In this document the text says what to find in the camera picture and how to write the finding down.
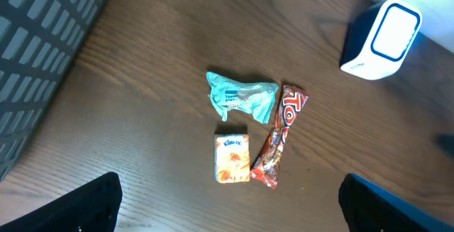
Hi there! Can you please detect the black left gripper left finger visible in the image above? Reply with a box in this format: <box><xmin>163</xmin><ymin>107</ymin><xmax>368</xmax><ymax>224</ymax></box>
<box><xmin>1</xmin><ymin>172</ymin><xmax>123</xmax><ymax>232</ymax></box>

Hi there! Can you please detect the orange Kleenex tissue pack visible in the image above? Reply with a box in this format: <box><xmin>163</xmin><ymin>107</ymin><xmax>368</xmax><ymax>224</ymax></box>
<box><xmin>214</xmin><ymin>134</ymin><xmax>250</xmax><ymax>184</ymax></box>

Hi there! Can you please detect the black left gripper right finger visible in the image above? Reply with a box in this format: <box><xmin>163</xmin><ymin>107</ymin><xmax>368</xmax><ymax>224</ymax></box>
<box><xmin>338</xmin><ymin>173</ymin><xmax>453</xmax><ymax>232</ymax></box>

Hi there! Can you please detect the red Toto snack wrapper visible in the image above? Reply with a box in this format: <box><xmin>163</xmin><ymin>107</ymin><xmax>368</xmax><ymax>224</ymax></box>
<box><xmin>250</xmin><ymin>85</ymin><xmax>308</xmax><ymax>189</ymax></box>

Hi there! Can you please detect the dark grey plastic basket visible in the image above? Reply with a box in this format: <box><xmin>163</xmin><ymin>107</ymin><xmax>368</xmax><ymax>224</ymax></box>
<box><xmin>1</xmin><ymin>0</ymin><xmax>107</xmax><ymax>179</ymax></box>

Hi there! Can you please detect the mint green packet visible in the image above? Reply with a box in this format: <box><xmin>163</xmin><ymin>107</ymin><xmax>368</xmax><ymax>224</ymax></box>
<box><xmin>206</xmin><ymin>72</ymin><xmax>279</xmax><ymax>124</ymax></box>

